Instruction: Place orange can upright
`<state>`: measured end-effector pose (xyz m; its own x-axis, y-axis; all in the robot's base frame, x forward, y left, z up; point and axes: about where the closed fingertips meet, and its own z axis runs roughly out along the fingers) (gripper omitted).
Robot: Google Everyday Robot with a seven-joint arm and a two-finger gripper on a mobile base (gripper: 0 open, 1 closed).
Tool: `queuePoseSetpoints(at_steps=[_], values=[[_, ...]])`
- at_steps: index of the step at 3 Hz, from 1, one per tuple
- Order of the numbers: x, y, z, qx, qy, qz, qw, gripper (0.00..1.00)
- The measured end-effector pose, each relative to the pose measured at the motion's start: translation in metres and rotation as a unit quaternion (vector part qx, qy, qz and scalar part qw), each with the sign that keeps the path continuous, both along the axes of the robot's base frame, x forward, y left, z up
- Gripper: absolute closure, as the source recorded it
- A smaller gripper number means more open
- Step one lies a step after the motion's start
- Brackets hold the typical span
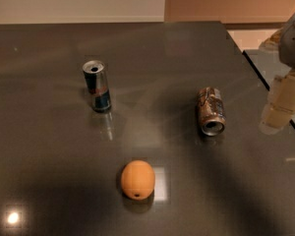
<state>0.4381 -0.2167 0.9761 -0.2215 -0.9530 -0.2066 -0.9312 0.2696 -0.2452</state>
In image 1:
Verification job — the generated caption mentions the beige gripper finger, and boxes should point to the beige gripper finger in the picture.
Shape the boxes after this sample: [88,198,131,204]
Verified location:
[260,69,295,135]
[259,29,282,52]

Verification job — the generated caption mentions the orange brown soda can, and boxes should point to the orange brown soda can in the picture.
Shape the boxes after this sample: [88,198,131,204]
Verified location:
[197,87,226,136]

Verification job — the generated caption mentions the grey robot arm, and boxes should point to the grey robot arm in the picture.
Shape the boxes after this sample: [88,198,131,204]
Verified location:
[260,13,295,135]

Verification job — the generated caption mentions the blue silver energy drink can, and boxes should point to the blue silver energy drink can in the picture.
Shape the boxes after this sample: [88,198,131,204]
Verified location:
[83,60,111,113]

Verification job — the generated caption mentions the orange fruit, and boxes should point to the orange fruit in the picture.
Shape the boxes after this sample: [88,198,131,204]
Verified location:
[121,160,155,201]

